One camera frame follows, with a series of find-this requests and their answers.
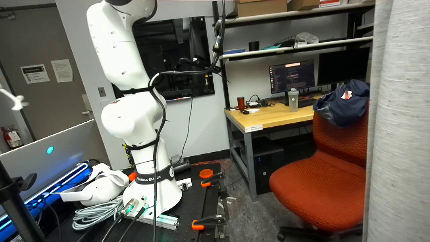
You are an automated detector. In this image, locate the black cylinder handle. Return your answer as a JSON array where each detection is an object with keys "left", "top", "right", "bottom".
[{"left": 172, "top": 159, "right": 190, "bottom": 173}]

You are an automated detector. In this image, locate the black keyboard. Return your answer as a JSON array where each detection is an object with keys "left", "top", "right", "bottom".
[{"left": 284, "top": 97, "right": 318, "bottom": 108}]

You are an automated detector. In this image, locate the orange and black clamp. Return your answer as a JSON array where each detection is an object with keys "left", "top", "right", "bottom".
[
  {"left": 191, "top": 215, "right": 226, "bottom": 231},
  {"left": 201, "top": 172, "right": 225, "bottom": 188}
]

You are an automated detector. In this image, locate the lit monitor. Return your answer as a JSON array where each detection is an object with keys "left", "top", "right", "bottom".
[{"left": 269, "top": 59, "right": 316, "bottom": 95}]

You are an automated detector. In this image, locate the black wall screen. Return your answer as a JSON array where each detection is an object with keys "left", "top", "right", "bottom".
[{"left": 132, "top": 16, "right": 216, "bottom": 102}]

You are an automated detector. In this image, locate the small cardboard box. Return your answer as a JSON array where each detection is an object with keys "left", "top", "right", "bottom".
[{"left": 287, "top": 0, "right": 320, "bottom": 11}]

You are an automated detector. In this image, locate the small white box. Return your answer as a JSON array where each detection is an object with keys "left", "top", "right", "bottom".
[{"left": 176, "top": 178, "right": 193, "bottom": 191}]

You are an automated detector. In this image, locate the clear plastic bag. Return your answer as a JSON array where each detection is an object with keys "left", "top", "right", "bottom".
[{"left": 295, "top": 32, "right": 319, "bottom": 45}]

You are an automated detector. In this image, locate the coil of grey cable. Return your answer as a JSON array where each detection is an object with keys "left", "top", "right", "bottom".
[{"left": 72, "top": 195, "right": 125, "bottom": 231}]

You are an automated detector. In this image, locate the grey shaker bottle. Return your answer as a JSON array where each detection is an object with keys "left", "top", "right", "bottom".
[{"left": 288, "top": 88, "right": 299, "bottom": 113}]

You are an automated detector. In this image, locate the large cardboard box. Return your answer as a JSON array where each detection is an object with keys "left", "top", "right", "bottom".
[{"left": 234, "top": 0, "right": 288, "bottom": 17}]

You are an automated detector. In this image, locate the white plastic hook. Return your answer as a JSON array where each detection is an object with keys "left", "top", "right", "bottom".
[{"left": 0, "top": 83, "right": 30, "bottom": 111}]

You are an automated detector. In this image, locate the red fire extinguisher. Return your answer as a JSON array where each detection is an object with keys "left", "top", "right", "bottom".
[{"left": 1, "top": 125, "right": 24, "bottom": 150}]

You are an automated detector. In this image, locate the dark monitor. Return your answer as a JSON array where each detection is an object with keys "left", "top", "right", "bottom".
[{"left": 317, "top": 47, "right": 371, "bottom": 86}]

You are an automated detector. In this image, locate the dark blue jacket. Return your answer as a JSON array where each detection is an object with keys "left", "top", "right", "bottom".
[{"left": 312, "top": 79, "right": 370, "bottom": 128}]

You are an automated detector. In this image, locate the paper notice with dark heading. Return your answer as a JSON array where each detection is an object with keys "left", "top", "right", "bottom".
[{"left": 20, "top": 64, "right": 50, "bottom": 84}]

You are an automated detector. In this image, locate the black computer tower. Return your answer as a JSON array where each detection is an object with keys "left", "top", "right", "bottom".
[{"left": 252, "top": 147, "right": 286, "bottom": 196}]

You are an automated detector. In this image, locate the plain paper notice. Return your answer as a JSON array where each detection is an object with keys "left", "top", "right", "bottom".
[{"left": 51, "top": 59, "right": 74, "bottom": 83}]

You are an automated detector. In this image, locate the black cable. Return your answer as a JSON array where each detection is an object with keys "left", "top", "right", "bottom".
[
  {"left": 101, "top": 198, "right": 149, "bottom": 242},
  {"left": 177, "top": 96, "right": 194, "bottom": 164}
]

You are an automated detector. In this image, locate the orange office chair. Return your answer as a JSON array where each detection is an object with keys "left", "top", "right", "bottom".
[{"left": 268, "top": 99, "right": 370, "bottom": 242}]

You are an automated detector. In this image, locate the grey laptop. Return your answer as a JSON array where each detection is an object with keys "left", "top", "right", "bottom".
[{"left": 0, "top": 119, "right": 112, "bottom": 233}]

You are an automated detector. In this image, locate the brown door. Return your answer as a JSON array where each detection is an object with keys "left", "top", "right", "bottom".
[{"left": 0, "top": 3, "right": 101, "bottom": 148}]

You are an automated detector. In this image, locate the white headset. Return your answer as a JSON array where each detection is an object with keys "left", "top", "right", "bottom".
[{"left": 60, "top": 163, "right": 130, "bottom": 207}]

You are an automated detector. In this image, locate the wooden workbench with shelves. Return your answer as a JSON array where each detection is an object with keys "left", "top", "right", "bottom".
[{"left": 212, "top": 0, "right": 375, "bottom": 202}]

